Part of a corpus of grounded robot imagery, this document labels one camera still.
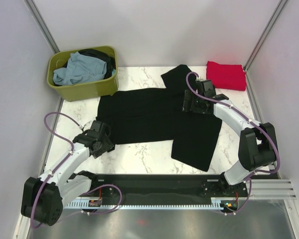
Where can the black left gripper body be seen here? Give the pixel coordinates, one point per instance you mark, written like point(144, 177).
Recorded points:
point(105, 145)

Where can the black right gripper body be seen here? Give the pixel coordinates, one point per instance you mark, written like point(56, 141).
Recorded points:
point(196, 105)

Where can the black t shirt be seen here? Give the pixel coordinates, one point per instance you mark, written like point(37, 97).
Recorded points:
point(155, 114)

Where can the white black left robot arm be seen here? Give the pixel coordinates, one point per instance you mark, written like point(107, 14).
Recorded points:
point(45, 197)

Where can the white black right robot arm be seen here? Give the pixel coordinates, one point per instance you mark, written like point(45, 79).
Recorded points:
point(257, 145)

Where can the folded red t shirt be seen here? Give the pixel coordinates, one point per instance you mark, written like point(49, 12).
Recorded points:
point(223, 76)

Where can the olive green plastic bin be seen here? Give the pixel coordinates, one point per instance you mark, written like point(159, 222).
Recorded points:
point(86, 90)

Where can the light blue t shirt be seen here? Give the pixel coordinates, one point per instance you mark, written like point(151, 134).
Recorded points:
point(80, 69)

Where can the black garment in bin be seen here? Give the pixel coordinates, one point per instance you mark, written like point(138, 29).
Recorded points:
point(111, 64)

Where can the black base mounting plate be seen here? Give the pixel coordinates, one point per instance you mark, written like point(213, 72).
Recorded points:
point(167, 189)

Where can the slotted cable duct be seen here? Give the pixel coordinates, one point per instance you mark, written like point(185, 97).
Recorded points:
point(89, 204)

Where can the aluminium front rail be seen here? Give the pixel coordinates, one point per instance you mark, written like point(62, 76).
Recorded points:
point(272, 189)

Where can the right aluminium corner post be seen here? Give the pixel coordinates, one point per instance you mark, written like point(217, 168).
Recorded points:
point(282, 4)

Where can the aluminium corner post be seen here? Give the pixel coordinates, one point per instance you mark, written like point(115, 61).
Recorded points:
point(42, 25)
point(282, 4)

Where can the left aluminium corner post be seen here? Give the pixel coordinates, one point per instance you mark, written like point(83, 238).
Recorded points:
point(42, 25)

